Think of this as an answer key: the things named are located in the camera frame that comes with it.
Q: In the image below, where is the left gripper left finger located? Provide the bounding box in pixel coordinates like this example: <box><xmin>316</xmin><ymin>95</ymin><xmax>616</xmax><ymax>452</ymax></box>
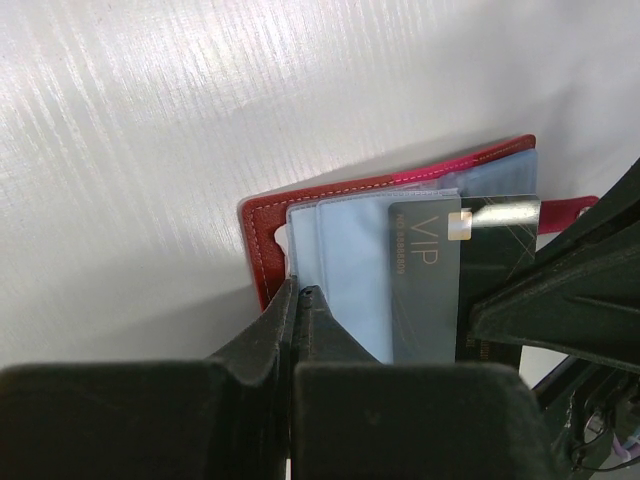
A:
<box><xmin>1</xmin><ymin>278</ymin><xmax>298</xmax><ymax>479</ymax></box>

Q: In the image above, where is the red leather card holder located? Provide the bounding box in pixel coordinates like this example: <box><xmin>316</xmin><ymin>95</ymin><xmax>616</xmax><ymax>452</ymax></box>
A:
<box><xmin>240</xmin><ymin>135</ymin><xmax>596</xmax><ymax>364</ymax></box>

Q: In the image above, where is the black VIP card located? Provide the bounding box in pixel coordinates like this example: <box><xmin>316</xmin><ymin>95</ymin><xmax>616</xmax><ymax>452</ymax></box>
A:
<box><xmin>388</xmin><ymin>195</ymin><xmax>541</xmax><ymax>367</ymax></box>

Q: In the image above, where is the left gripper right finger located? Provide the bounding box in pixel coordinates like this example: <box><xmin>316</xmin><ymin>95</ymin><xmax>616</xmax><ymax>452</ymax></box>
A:
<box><xmin>291</xmin><ymin>287</ymin><xmax>555</xmax><ymax>479</ymax></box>

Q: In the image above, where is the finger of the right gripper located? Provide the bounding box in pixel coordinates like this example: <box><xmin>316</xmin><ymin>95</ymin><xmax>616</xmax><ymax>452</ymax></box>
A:
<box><xmin>519</xmin><ymin>163</ymin><xmax>639</xmax><ymax>285</ymax></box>
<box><xmin>470</xmin><ymin>222</ymin><xmax>639</xmax><ymax>374</ymax></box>

